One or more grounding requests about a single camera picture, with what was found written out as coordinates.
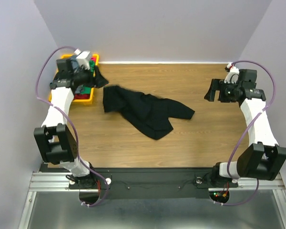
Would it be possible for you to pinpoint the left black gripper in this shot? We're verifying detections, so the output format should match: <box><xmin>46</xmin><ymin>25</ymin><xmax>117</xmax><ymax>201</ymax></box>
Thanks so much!
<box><xmin>71</xmin><ymin>63</ymin><xmax>109</xmax><ymax>89</ymax></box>

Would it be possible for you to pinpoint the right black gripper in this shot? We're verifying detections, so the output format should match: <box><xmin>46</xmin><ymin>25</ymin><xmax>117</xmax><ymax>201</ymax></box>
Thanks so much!
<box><xmin>204</xmin><ymin>78</ymin><xmax>241</xmax><ymax>103</ymax></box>

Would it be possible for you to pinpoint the black t shirt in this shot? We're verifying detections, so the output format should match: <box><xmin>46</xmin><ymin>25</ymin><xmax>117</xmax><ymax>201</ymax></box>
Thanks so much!
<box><xmin>94</xmin><ymin>66</ymin><xmax>195</xmax><ymax>140</ymax></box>

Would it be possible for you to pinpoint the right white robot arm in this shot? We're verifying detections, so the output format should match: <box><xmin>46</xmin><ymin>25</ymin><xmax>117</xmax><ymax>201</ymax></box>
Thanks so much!
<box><xmin>204</xmin><ymin>64</ymin><xmax>286</xmax><ymax>186</ymax></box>

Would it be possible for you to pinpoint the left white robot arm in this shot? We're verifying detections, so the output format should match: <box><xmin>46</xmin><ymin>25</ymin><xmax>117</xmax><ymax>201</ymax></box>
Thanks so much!
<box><xmin>33</xmin><ymin>55</ymin><xmax>97</xmax><ymax>188</ymax></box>

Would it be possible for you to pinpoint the green t shirt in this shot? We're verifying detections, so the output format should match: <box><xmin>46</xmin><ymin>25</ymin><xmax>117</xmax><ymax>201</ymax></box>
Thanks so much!
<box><xmin>80</xmin><ymin>60</ymin><xmax>95</xmax><ymax>94</ymax></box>

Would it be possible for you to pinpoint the grey blue t shirt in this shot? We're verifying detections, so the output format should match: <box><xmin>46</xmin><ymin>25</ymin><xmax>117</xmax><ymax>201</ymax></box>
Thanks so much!
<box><xmin>70</xmin><ymin>55</ymin><xmax>85</xmax><ymax>94</ymax></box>

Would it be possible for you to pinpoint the red t shirt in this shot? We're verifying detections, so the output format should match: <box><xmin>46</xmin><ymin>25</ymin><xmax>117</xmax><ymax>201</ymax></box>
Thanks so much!
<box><xmin>74</xmin><ymin>55</ymin><xmax>96</xmax><ymax>100</ymax></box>

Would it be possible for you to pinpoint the yellow plastic bin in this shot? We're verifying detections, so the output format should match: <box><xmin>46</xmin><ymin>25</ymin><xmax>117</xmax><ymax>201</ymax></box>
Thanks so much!
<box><xmin>49</xmin><ymin>53</ymin><xmax>100</xmax><ymax>105</ymax></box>

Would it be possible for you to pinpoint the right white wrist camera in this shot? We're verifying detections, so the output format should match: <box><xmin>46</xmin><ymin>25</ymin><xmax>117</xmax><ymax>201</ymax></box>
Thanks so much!
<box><xmin>224</xmin><ymin>62</ymin><xmax>239</xmax><ymax>84</ymax></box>

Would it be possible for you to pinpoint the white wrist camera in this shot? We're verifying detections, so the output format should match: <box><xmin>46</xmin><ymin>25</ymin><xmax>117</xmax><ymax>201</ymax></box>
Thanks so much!
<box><xmin>74</xmin><ymin>49</ymin><xmax>92</xmax><ymax>70</ymax></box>
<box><xmin>224</xmin><ymin>62</ymin><xmax>239</xmax><ymax>84</ymax></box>

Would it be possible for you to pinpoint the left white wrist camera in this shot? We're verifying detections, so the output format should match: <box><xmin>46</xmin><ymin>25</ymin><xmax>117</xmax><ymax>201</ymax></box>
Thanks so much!
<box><xmin>74</xmin><ymin>49</ymin><xmax>92</xmax><ymax>70</ymax></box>

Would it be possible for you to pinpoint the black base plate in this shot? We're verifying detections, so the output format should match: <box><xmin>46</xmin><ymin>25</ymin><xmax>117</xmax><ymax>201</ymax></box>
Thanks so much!
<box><xmin>68</xmin><ymin>167</ymin><xmax>239</xmax><ymax>200</ymax></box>

